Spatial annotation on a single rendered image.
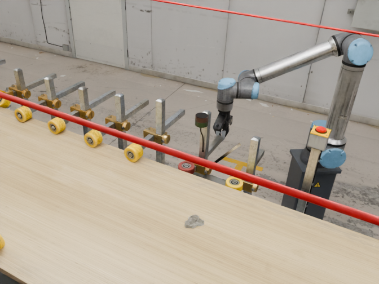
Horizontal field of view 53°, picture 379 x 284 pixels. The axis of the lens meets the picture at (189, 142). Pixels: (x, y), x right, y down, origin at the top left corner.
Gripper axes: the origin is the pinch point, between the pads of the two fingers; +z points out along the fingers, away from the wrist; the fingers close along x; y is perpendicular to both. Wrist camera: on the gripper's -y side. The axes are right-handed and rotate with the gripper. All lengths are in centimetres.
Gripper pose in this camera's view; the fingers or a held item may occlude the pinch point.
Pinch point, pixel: (220, 140)
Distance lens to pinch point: 218.9
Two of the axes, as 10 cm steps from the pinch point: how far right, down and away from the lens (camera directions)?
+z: -0.2, 8.3, 5.5
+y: 4.7, -4.8, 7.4
